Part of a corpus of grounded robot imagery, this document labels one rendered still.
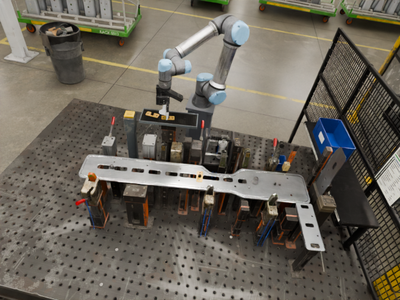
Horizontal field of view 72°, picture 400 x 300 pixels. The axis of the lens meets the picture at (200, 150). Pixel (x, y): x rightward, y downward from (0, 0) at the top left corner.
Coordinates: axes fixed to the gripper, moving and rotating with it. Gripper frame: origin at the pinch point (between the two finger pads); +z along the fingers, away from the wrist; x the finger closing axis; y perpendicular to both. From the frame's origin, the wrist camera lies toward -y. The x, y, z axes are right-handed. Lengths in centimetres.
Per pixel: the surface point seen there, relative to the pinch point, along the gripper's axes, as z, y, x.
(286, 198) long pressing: 20, -70, 52
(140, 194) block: 17, 14, 51
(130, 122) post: 8.9, 23.9, 0.2
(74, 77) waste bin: 110, 131, -218
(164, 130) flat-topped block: 12.3, 1.9, 3.0
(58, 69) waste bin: 98, 150, -218
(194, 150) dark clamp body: 13.4, -17.4, 19.8
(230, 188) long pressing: 20, -37, 45
